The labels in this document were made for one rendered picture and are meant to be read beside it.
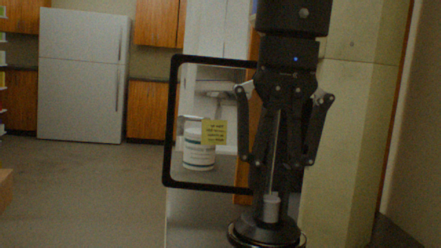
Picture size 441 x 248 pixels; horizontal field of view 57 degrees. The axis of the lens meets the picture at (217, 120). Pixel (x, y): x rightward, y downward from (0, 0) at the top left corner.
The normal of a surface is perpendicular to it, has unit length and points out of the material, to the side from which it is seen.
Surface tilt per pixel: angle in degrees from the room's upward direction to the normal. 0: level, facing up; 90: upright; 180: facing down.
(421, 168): 90
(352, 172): 90
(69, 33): 90
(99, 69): 90
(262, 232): 54
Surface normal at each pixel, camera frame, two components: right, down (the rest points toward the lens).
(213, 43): -0.31, 0.18
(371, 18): 0.11, 0.17
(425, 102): -0.99, -0.07
